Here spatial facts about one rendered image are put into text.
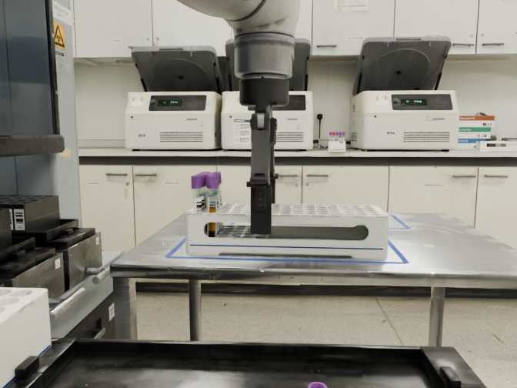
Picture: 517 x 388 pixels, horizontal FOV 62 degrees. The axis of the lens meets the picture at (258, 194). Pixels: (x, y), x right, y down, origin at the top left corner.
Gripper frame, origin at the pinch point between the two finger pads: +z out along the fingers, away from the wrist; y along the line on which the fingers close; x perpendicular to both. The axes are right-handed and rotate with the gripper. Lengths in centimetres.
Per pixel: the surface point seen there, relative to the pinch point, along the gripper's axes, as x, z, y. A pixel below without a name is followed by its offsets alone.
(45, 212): 40.7, 2.1, 7.9
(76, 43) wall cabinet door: 139, -72, 216
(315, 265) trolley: -7.8, 5.6, -9.3
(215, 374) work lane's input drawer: 1.3, 7.3, -34.2
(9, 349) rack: 15.6, 3.6, -38.7
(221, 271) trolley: 4.8, 6.2, -11.0
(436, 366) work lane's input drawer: -16.1, 5.9, -33.9
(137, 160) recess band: 93, 3, 193
